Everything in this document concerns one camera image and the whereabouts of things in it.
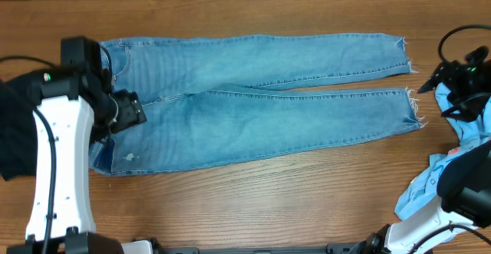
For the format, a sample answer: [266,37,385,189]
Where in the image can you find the blue denim jeans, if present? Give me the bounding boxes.
[89,33,422,176]

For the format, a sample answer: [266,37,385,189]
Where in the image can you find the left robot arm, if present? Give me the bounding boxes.
[7,36,155,254]

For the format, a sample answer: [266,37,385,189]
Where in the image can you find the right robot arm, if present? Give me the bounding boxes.
[351,46,490,253]

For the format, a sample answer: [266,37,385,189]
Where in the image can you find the light blue t-shirt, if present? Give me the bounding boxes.
[390,102,490,220]

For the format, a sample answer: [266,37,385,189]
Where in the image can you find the black folded garment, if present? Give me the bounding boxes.
[1,76,37,181]

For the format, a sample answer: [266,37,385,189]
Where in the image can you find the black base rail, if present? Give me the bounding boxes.
[122,238,369,254]

